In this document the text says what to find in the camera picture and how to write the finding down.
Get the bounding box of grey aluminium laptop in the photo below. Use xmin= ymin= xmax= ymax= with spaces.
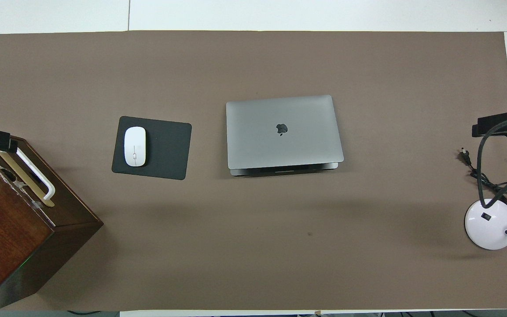
xmin=226 ymin=94 xmax=345 ymax=177

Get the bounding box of dark brown wooden box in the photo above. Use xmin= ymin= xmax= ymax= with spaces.
xmin=0 ymin=136 xmax=104 ymax=315

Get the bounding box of white desk lamp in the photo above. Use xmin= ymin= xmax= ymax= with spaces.
xmin=464 ymin=170 xmax=507 ymax=251

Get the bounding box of white computer mouse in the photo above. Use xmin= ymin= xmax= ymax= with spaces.
xmin=124 ymin=126 xmax=147 ymax=167

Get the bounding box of black mouse pad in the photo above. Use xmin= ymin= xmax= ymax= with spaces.
xmin=111 ymin=116 xmax=192 ymax=181

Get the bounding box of brown paper table mat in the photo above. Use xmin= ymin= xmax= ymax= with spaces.
xmin=0 ymin=30 xmax=507 ymax=311

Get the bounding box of black lamp power cable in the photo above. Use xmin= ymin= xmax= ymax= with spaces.
xmin=459 ymin=148 xmax=507 ymax=208

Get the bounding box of tan handle backplate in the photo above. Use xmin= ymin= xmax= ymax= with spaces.
xmin=0 ymin=151 xmax=55 ymax=207

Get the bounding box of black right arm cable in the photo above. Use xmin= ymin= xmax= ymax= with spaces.
xmin=477 ymin=114 xmax=507 ymax=207

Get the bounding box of white box handle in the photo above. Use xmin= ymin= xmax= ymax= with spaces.
xmin=0 ymin=147 xmax=56 ymax=201

